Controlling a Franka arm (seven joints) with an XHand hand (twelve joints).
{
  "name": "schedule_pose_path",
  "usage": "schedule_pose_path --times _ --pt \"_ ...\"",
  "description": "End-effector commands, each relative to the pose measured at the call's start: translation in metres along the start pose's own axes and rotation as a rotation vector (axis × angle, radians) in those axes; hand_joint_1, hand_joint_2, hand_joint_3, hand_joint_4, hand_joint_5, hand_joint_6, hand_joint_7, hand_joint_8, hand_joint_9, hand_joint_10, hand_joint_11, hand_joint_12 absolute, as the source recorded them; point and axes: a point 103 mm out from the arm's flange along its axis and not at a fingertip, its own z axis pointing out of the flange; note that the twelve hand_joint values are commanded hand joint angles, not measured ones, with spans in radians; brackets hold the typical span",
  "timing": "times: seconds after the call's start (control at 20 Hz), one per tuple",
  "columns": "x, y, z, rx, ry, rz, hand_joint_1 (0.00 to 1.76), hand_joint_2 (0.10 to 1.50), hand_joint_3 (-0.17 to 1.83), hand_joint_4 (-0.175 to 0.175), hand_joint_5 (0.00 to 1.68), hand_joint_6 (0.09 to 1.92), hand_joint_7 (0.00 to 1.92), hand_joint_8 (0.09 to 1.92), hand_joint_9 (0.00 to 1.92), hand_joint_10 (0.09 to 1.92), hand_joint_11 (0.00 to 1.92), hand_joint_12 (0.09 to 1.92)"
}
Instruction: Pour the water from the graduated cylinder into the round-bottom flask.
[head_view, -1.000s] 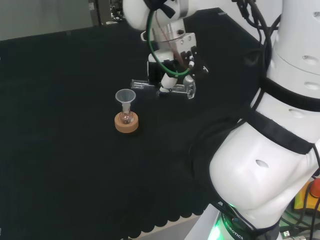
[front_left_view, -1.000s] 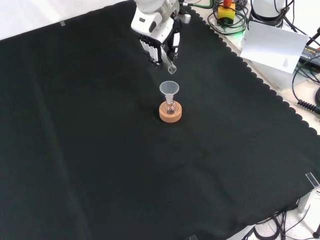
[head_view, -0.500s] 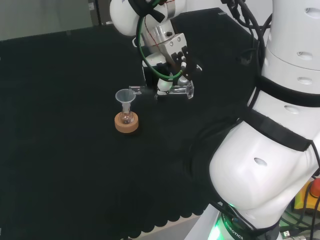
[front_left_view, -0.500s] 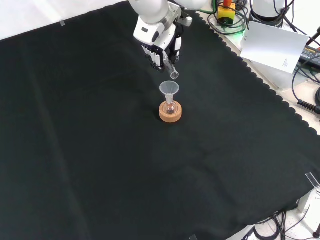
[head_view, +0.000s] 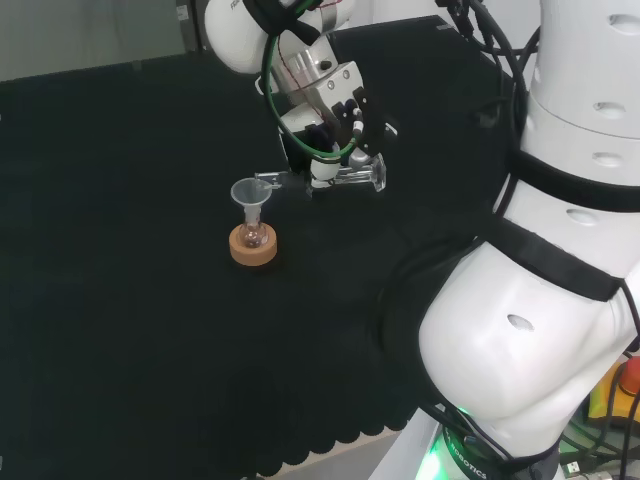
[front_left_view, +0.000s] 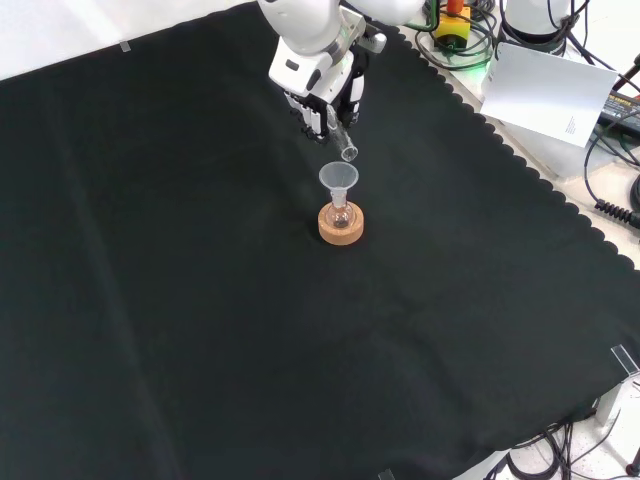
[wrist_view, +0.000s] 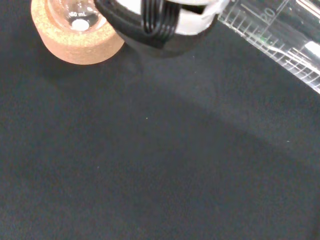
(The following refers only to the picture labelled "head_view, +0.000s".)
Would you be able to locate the yellow stop button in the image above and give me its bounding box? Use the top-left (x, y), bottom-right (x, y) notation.
top-left (587, 355), bottom-right (640, 427)

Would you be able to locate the cork ring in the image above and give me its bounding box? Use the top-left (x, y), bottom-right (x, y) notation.
top-left (228, 222), bottom-right (279, 268)

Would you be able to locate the green cable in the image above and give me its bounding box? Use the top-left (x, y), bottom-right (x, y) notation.
top-left (263, 0), bottom-right (363, 162)

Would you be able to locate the clear graduated cylinder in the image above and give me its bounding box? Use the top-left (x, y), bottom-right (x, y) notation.
top-left (254, 153), bottom-right (389, 195)

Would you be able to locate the clear plastic funnel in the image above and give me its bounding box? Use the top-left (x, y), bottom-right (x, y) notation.
top-left (230, 178), bottom-right (274, 215)

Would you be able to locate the black bench cloth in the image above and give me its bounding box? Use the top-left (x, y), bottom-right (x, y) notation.
top-left (0, 14), bottom-right (519, 479)

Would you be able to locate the round-bottom glass flask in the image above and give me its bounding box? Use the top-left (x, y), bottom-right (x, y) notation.
top-left (238, 207), bottom-right (267, 250)

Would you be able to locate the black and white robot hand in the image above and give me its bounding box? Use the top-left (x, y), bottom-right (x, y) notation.
top-left (256, 61), bottom-right (399, 201)

